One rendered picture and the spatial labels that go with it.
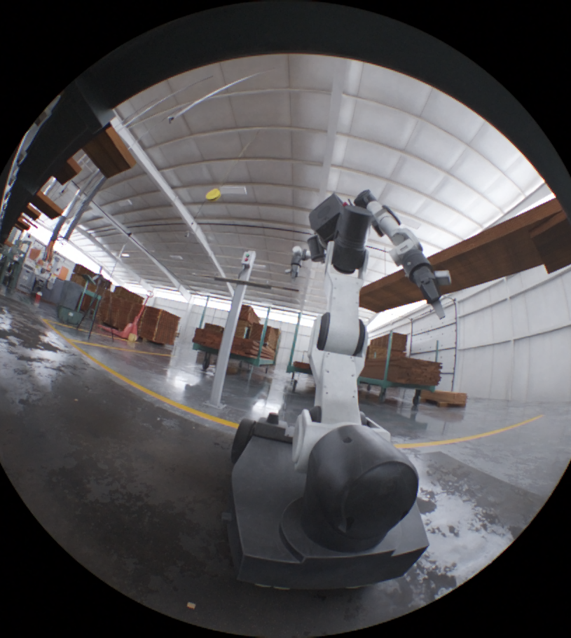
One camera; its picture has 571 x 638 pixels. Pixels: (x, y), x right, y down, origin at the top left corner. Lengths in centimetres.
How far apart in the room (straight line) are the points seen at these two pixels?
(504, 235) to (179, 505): 116
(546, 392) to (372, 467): 796
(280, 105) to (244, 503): 716
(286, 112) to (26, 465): 737
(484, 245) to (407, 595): 91
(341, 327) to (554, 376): 776
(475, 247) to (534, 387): 768
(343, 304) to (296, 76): 637
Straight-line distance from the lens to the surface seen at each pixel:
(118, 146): 67
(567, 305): 825
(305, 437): 39
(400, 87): 666
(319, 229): 97
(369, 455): 27
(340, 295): 73
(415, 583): 60
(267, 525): 38
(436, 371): 373
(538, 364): 825
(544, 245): 80
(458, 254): 77
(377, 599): 54
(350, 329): 65
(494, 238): 74
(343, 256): 80
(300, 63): 652
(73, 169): 91
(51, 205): 140
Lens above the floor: 46
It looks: 12 degrees up
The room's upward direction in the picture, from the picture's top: 12 degrees clockwise
